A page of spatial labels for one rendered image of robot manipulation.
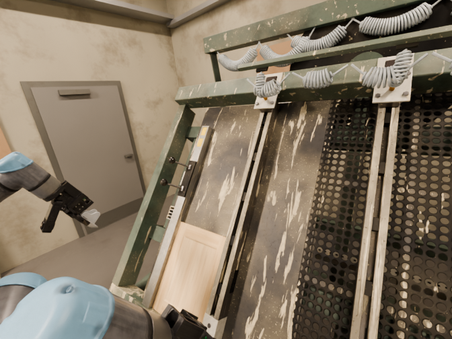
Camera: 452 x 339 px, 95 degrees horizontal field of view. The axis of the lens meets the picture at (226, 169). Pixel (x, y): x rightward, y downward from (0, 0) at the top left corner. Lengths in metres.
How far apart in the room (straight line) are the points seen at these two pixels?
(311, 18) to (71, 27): 3.08
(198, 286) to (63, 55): 3.29
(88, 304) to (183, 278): 0.86
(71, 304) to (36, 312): 0.03
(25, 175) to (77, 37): 3.07
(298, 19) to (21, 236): 3.73
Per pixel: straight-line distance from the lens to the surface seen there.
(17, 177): 0.86
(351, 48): 0.86
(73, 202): 0.90
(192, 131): 1.37
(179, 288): 1.10
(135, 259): 1.35
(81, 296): 0.24
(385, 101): 0.91
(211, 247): 0.99
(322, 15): 1.41
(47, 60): 3.62
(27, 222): 3.72
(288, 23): 1.46
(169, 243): 1.12
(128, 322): 0.27
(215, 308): 0.97
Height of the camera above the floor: 1.79
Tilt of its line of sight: 19 degrees down
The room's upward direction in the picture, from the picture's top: 5 degrees counter-clockwise
